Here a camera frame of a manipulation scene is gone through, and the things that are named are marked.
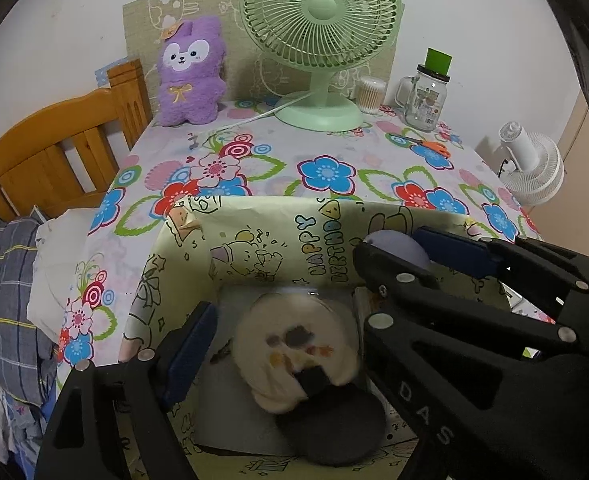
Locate floral tablecloth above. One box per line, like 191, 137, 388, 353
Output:
57, 95, 546, 397

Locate white clip fan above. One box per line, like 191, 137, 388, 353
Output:
497, 121, 566, 206

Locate beige cartoon-print board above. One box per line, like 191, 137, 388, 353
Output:
122, 0, 405, 107

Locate cream round printed object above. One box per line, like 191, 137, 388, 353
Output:
233, 292, 361, 415

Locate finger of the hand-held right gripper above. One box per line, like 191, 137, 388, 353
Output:
353, 242, 581, 357
413, 226, 589, 322

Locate wooden bed headboard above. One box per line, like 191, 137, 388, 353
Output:
0, 59, 153, 224

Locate yellow cartoon-print storage box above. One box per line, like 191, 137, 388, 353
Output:
118, 195, 518, 480

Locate orange handled scissors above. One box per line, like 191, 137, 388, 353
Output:
402, 135, 450, 157

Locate white fan cable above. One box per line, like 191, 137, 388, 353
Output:
218, 91, 311, 132

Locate glass jar mug green lid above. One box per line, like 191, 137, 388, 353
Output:
395, 48, 452, 133

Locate purple plush toy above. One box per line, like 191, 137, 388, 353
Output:
155, 16, 228, 128

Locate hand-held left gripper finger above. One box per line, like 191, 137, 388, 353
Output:
34, 302, 218, 480

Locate cotton swab container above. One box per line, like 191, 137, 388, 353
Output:
355, 76, 388, 114

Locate white pillow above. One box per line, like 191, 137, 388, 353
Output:
27, 209, 96, 343

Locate blue paper sheet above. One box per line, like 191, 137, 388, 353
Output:
95, 57, 126, 86

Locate green desk fan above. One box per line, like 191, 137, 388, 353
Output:
239, 0, 404, 132

